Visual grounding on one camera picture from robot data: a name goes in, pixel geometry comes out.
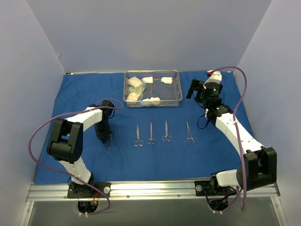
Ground steel hemostat clamp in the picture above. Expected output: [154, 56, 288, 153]
[183, 122, 198, 144]

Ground blue surgical drape cloth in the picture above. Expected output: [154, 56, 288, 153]
[32, 71, 273, 186]

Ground straight steel scissors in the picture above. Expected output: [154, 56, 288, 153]
[147, 123, 156, 145]

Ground steel mesh instrument tray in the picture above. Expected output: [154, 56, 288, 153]
[123, 70, 182, 107]

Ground steel surgical scissors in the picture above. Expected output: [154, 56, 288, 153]
[162, 121, 172, 141]

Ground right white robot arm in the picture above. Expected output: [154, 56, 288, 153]
[186, 79, 277, 194]

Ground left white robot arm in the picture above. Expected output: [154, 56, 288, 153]
[47, 100, 115, 197]

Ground peach gauze pack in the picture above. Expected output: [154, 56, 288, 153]
[127, 92, 143, 102]

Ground white gauze roll right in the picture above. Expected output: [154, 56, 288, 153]
[160, 77, 173, 84]

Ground white gauze roll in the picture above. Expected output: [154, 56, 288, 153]
[142, 76, 153, 84]
[160, 77, 173, 84]

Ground green paper packet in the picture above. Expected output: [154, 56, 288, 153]
[128, 86, 146, 94]

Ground white gauze pad front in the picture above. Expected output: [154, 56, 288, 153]
[143, 97, 160, 102]

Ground cream gauze pack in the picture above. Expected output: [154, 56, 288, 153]
[127, 76, 144, 88]

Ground white gauze roll middle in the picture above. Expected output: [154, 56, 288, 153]
[142, 76, 153, 84]

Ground black wrist loop cable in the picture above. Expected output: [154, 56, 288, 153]
[194, 94, 211, 129]

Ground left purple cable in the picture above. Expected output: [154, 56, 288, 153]
[28, 98, 124, 215]

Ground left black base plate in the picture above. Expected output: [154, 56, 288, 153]
[67, 182, 111, 199]

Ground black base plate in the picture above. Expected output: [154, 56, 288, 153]
[194, 180, 237, 196]
[67, 182, 111, 199]

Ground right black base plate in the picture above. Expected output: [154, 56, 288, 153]
[194, 180, 237, 196]

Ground aluminium front rail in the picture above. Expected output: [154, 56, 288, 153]
[24, 178, 280, 203]

